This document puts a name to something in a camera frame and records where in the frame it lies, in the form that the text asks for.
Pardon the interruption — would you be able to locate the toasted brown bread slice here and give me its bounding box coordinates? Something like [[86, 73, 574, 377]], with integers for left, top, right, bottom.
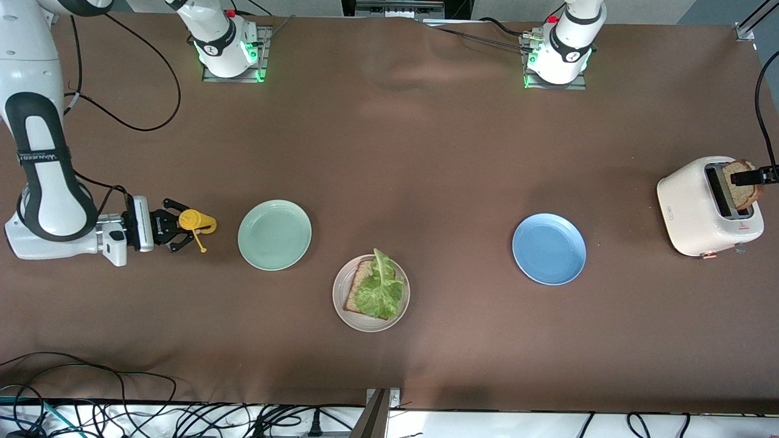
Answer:
[[722, 159, 764, 212], [343, 259, 396, 321]]

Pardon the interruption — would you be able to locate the yellow mustard squeeze bottle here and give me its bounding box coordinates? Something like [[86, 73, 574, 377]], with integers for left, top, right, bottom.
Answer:
[[178, 209, 218, 253]]

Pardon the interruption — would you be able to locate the green lettuce leaf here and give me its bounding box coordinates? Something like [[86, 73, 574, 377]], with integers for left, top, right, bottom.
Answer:
[[353, 248, 404, 320]]

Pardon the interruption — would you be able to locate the mint green round plate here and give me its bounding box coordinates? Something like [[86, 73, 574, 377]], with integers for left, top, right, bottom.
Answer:
[[237, 200, 313, 272]]

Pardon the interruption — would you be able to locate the beige round plate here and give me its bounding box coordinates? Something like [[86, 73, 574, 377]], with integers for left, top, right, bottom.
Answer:
[[332, 254, 411, 333]]

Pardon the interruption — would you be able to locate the blue round plate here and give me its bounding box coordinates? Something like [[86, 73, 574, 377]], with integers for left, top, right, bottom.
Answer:
[[512, 213, 587, 287]]

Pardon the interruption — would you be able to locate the cream white toaster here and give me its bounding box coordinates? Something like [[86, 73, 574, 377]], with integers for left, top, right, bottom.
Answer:
[[656, 156, 766, 260]]

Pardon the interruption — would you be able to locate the brown table cover sheet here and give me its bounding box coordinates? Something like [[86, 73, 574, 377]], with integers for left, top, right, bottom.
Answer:
[[0, 9, 779, 415]]

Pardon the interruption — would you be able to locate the black equipment box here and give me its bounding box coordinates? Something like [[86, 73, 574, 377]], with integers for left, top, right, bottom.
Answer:
[[341, 0, 474, 19]]

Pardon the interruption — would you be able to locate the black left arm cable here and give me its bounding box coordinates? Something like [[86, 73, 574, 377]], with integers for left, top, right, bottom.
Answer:
[[755, 52, 779, 177]]

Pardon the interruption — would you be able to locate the aluminium frame profile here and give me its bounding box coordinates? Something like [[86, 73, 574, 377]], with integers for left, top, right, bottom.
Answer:
[[733, 0, 779, 42]]

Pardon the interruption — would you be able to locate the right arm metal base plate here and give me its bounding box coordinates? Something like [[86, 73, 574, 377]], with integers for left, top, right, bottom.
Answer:
[[202, 26, 273, 83]]

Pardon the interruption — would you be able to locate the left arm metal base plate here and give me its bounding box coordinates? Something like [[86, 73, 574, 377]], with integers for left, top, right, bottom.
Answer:
[[522, 33, 588, 91]]

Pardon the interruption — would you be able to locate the teal cable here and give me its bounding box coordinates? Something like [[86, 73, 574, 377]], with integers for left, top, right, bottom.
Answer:
[[0, 395, 68, 434]]

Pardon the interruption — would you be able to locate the aluminium frame post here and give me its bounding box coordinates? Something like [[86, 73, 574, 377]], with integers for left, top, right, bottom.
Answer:
[[350, 388, 402, 438]]

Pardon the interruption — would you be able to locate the black base cable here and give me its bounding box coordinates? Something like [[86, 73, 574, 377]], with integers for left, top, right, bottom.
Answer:
[[478, 17, 530, 37]]

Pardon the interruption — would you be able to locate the grey braided base cable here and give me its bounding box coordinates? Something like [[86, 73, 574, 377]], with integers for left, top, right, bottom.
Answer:
[[435, 27, 533, 50]]

